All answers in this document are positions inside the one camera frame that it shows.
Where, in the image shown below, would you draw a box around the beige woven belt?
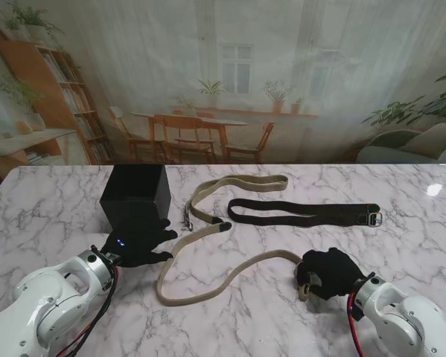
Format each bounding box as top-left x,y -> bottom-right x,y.
157,221 -> 322,308
181,173 -> 290,232

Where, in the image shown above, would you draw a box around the black belt with silver buckle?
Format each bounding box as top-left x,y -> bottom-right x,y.
226,198 -> 384,228

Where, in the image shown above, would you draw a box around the arm red black cables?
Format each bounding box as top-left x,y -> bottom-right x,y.
347,292 -> 369,357
53,266 -> 121,357

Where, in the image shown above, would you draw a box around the right arm red black cables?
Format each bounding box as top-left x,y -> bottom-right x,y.
347,292 -> 369,357

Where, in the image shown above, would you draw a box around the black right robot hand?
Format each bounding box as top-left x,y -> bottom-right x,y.
293,247 -> 367,301

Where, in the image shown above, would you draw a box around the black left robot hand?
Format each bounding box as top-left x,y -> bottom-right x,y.
101,217 -> 179,268

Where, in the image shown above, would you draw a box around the left arm red black cables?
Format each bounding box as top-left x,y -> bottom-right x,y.
53,266 -> 121,357

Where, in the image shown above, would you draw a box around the printed room scene backdrop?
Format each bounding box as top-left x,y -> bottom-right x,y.
0,0 -> 446,167

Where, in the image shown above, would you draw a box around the black belt storage box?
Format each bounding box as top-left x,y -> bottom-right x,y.
98,164 -> 172,235

